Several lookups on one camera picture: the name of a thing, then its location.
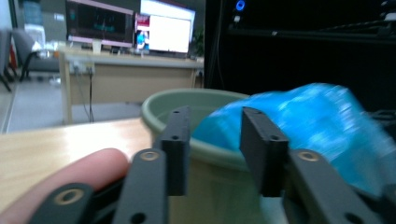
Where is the white power strip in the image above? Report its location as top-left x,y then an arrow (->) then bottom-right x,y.
69,60 -> 96,76

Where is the bright computer monitor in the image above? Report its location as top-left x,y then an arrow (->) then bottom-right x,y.
134,0 -> 197,59

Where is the light wooden desk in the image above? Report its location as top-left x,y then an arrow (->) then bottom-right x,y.
59,50 -> 205,125

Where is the green plastic waste bin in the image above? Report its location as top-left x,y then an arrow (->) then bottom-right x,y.
140,88 -> 283,224

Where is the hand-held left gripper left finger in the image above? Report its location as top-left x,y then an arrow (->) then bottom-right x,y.
161,105 -> 191,197

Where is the black equipment rack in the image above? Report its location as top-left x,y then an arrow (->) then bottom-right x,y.
204,0 -> 396,114

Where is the green potted plant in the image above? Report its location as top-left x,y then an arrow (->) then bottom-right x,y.
191,27 -> 205,59

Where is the blue plastic bin bag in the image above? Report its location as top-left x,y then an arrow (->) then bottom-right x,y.
191,82 -> 396,200

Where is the black hanging desk cable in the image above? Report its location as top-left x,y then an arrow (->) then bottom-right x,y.
88,68 -> 95,123

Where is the dark computer monitor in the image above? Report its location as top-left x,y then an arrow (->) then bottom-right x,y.
64,0 -> 135,49

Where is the grey office chair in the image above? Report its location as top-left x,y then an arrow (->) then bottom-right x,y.
10,27 -> 61,84

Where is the pale blue container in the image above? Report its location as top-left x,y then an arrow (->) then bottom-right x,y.
22,0 -> 43,28

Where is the grey hanging desk cable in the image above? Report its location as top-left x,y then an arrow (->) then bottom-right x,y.
75,73 -> 92,122

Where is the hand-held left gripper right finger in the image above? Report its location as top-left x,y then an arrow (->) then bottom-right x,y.
239,106 -> 290,198

